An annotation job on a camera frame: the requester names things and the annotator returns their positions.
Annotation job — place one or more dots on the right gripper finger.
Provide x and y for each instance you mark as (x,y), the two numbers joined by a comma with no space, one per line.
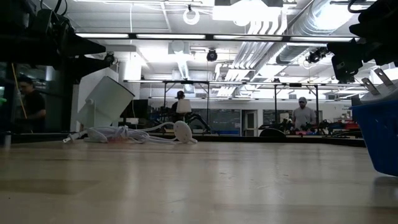
(346,68)

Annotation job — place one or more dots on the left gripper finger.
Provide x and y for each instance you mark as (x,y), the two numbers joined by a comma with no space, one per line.
(90,48)
(90,65)

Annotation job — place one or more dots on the small dark round object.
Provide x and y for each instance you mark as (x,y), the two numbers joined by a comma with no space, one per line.
(382,93)

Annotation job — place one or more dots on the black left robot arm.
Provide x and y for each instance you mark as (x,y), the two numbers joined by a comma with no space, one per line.
(18,31)

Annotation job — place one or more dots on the long ceiling light strip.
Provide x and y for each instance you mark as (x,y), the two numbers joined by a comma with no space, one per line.
(171,36)
(321,39)
(248,37)
(102,35)

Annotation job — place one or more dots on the black ceiling spotlight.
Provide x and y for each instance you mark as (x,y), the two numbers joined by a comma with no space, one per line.
(110,57)
(315,56)
(212,56)

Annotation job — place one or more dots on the white desk lamp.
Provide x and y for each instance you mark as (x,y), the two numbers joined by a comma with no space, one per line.
(105,99)

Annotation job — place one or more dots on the black monitor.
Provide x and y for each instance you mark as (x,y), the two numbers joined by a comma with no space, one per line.
(138,109)

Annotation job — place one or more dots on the person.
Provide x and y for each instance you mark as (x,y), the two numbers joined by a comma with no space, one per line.
(32,105)
(178,105)
(303,116)

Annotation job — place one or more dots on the blue plastic basket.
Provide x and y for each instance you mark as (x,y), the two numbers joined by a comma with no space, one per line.
(382,137)

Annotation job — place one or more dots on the white shade table lamp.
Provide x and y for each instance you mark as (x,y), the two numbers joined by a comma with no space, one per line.
(183,106)

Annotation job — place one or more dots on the grey glass door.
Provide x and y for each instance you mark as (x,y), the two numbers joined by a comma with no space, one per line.
(250,123)

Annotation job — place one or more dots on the silver ventilation duct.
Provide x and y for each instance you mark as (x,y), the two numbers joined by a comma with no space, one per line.
(311,28)

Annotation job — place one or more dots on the black metal rig frame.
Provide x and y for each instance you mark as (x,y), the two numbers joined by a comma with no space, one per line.
(164,93)
(275,105)

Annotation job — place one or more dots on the black aluminium table frame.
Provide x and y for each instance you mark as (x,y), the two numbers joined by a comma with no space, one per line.
(311,140)

